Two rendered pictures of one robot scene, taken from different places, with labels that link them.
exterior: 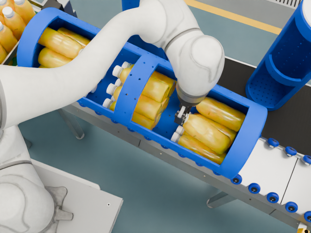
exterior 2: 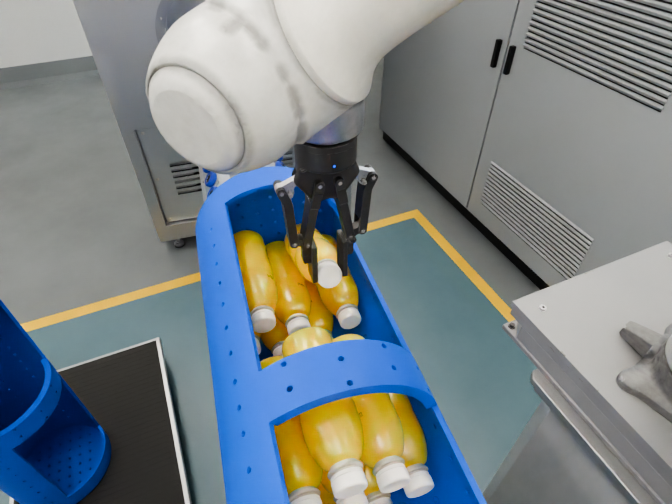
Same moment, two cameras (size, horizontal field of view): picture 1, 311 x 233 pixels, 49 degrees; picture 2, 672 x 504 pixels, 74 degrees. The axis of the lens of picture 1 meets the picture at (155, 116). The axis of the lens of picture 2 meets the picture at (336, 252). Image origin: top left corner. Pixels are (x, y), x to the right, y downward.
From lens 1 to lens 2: 0.94 m
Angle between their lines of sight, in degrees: 60
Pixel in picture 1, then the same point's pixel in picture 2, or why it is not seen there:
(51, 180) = (648, 418)
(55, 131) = not seen: outside the picture
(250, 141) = (285, 170)
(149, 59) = (266, 395)
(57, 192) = (645, 379)
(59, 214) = (655, 338)
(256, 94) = (80, 476)
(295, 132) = (126, 379)
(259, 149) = not seen: hidden behind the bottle
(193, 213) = not seen: hidden behind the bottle
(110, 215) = (547, 295)
